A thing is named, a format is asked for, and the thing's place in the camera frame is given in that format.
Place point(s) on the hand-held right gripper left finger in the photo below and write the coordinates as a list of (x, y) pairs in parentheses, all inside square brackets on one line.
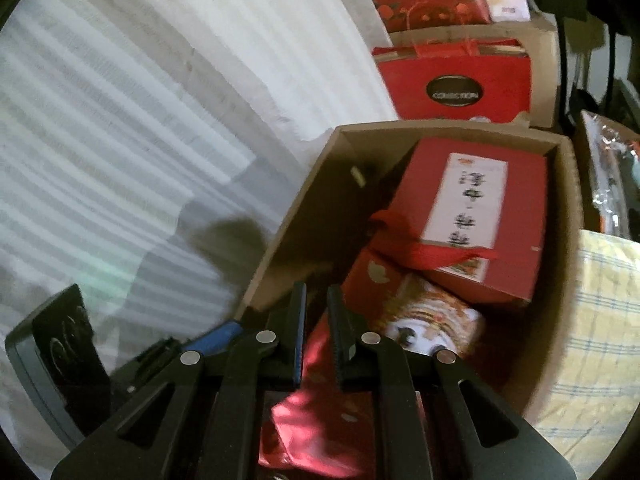
[(297, 340)]

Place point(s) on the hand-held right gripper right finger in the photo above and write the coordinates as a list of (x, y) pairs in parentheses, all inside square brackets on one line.
[(340, 340)]

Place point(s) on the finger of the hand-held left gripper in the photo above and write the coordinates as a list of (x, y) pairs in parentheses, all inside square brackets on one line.
[(215, 339)]

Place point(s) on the red plastic bag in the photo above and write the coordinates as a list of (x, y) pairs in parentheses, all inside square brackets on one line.
[(320, 410)]

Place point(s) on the red tiger print packet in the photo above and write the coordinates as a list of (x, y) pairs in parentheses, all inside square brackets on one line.
[(425, 310)]

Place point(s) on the red box with white label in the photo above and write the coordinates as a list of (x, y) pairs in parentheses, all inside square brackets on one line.
[(520, 200)]

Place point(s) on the white curtain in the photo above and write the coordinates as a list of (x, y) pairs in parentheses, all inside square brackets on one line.
[(150, 110)]

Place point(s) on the yellow plaid cloth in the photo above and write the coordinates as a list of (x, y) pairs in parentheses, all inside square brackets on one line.
[(590, 335)]

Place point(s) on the red Collection gift box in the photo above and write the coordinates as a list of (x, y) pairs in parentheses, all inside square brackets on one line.
[(410, 85)]

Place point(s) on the clear plastic wrapped package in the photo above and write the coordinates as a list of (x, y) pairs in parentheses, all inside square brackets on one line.
[(610, 175)]

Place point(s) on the large brown cardboard box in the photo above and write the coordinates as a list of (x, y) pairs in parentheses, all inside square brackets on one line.
[(545, 60)]

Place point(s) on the black speaker stand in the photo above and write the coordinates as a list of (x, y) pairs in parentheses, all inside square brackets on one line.
[(565, 70)]

